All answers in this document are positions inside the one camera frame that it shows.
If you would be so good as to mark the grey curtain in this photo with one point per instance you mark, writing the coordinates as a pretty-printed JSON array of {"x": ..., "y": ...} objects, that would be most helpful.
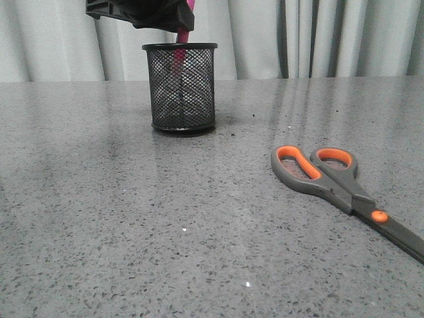
[{"x": 58, "y": 41}]

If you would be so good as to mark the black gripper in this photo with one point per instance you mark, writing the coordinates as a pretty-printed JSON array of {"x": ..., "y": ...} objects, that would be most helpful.
[{"x": 165, "y": 15}]

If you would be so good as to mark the grey orange scissors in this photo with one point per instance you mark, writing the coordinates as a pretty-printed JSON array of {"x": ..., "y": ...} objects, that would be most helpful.
[{"x": 330, "y": 173}]

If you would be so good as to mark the pink marker pen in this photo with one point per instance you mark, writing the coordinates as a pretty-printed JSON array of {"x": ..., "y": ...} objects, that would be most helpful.
[{"x": 182, "y": 38}]

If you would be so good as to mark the black mesh pen holder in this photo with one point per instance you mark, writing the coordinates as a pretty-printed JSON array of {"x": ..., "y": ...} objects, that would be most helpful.
[{"x": 184, "y": 103}]

